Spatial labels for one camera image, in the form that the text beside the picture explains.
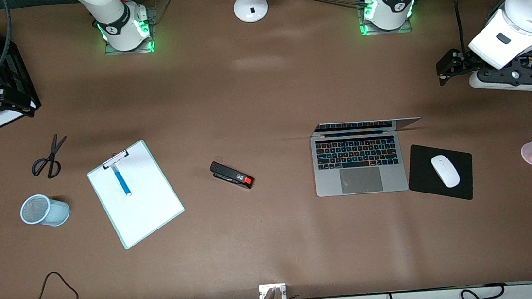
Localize silver laptop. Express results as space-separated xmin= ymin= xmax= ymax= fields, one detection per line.
xmin=309 ymin=114 xmax=429 ymax=199

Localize blue marker with white cap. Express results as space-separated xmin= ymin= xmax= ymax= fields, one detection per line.
xmin=111 ymin=163 xmax=133 ymax=198

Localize white computer mouse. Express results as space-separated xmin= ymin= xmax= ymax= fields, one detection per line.
xmin=430 ymin=153 xmax=461 ymax=190

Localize black mouse pad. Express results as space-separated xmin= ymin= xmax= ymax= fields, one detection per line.
xmin=405 ymin=139 xmax=477 ymax=206

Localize black scissors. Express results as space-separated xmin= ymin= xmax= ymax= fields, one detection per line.
xmin=28 ymin=133 xmax=71 ymax=181

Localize light blue mesh cup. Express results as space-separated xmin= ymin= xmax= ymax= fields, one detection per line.
xmin=19 ymin=191 xmax=72 ymax=230

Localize metal clipboard clip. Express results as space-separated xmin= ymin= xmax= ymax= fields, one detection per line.
xmin=101 ymin=150 xmax=130 ymax=170

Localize teal clipboard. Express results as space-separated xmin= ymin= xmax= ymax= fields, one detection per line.
xmin=84 ymin=136 xmax=189 ymax=253

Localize white paper sheet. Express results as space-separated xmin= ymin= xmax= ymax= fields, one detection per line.
xmin=86 ymin=140 xmax=187 ymax=250

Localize black stapler with red end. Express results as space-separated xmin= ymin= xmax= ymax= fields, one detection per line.
xmin=209 ymin=158 xmax=255 ymax=193

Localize clear arm base plate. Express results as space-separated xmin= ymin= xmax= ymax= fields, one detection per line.
xmin=356 ymin=0 xmax=414 ymax=37
xmin=100 ymin=0 xmax=178 ymax=57

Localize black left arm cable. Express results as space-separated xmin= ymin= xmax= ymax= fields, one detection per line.
xmin=454 ymin=0 xmax=476 ymax=53

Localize brown cable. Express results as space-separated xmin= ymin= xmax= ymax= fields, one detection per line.
xmin=27 ymin=269 xmax=79 ymax=299

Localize black coiled cable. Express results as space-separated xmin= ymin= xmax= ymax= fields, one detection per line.
xmin=460 ymin=282 xmax=506 ymax=299

